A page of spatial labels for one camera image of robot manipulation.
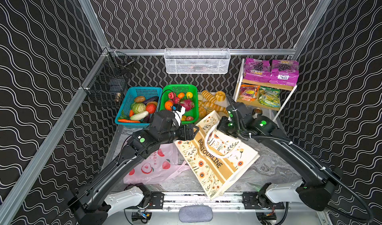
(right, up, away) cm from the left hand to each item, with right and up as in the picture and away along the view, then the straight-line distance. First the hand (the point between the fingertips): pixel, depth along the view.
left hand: (196, 128), depth 65 cm
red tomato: (-31, +10, +39) cm, 50 cm away
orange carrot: (-43, +1, +33) cm, 54 cm away
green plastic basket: (-7, +20, +53) cm, 57 cm away
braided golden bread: (+6, +7, +42) cm, 43 cm away
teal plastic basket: (-48, +22, +50) cm, 73 cm away
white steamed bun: (+5, +18, +52) cm, 56 cm away
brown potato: (-41, +17, +45) cm, 63 cm away
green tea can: (+41, +8, +33) cm, 53 cm away
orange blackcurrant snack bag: (+35, +20, +31) cm, 51 cm away
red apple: (-18, +20, +51) cm, 58 cm away
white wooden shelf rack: (+40, +22, +16) cm, 48 cm away
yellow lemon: (-4, +21, +52) cm, 56 cm away
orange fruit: (-19, +13, +43) cm, 49 cm away
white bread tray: (+11, +15, +50) cm, 53 cm away
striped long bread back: (+11, +19, +51) cm, 56 cm away
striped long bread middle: (+11, +13, +48) cm, 51 cm away
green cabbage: (-41, +10, +42) cm, 59 cm away
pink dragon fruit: (-5, +13, +41) cm, 43 cm away
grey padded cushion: (0, -40, +4) cm, 40 cm away
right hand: (+10, 0, +8) cm, 12 cm away
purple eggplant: (-32, +17, +49) cm, 61 cm away
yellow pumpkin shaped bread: (+20, +20, +52) cm, 59 cm away
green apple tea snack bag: (+48, +17, +31) cm, 59 cm away
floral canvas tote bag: (+11, -18, +10) cm, 23 cm away
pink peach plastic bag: (-18, -22, +21) cm, 36 cm away
